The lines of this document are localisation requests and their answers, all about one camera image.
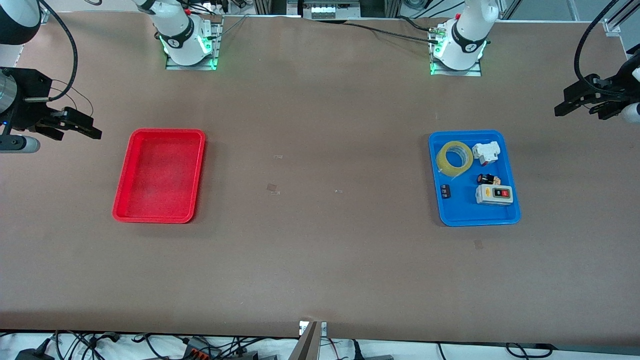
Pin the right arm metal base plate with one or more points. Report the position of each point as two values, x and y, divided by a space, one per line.
175 66

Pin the orange black connector block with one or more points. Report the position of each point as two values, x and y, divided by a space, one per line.
200 350

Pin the black push button switch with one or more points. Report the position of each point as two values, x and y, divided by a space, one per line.
484 178

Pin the yellow tape roll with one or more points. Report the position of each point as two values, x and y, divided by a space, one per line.
441 161

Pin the blue plastic tray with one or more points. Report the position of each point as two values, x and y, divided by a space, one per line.
460 207

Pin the aluminium frame with sockets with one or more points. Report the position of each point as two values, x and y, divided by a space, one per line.
320 6

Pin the red plastic tray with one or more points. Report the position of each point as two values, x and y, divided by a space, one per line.
160 175

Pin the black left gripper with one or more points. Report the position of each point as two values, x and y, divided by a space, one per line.
608 93

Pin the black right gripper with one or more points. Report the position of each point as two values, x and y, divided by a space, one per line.
30 105

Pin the black power adapter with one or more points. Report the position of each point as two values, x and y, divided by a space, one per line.
32 355

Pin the aluminium profile post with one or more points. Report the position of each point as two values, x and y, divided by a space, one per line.
306 347

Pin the small dark capacitor block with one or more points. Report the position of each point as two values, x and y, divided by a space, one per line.
445 191

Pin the white post bracket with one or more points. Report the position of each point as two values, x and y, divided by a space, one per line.
324 328

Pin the grey on-off switch box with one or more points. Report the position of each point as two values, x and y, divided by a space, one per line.
484 196

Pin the white circuit breaker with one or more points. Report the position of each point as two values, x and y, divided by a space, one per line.
486 151

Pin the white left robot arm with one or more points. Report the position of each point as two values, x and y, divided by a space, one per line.
462 40

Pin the aluminium corner profile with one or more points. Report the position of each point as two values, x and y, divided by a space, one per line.
612 25

